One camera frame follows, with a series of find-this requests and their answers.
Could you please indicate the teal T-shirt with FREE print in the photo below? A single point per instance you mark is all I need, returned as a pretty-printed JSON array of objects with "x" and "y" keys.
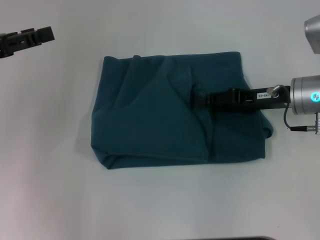
[{"x": 150, "y": 112}]

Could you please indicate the silver right elbow connector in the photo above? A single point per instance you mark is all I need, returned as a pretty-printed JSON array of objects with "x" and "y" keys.
[{"x": 274, "y": 90}]

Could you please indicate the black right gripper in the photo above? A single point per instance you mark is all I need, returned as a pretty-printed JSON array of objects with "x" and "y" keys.
[{"x": 237, "y": 100}]

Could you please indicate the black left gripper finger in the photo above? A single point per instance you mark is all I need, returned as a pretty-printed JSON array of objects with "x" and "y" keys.
[
  {"x": 27, "y": 30},
  {"x": 30, "y": 38}
]

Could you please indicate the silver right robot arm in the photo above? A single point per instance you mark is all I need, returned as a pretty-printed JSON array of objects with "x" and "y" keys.
[{"x": 305, "y": 96}]

